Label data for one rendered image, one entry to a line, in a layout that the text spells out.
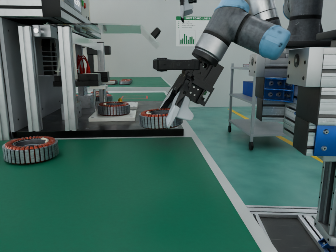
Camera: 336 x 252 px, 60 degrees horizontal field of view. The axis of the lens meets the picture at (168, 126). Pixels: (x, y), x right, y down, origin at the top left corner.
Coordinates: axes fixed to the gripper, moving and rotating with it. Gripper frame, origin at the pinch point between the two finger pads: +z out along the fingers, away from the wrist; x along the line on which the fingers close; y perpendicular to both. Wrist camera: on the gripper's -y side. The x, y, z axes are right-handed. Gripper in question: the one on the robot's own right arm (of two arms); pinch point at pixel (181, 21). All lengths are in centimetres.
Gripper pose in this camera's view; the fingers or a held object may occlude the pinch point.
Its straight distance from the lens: 146.8
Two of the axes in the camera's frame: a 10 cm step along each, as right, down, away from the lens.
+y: 10.0, 0.1, -0.6
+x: 0.6, -2.1, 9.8
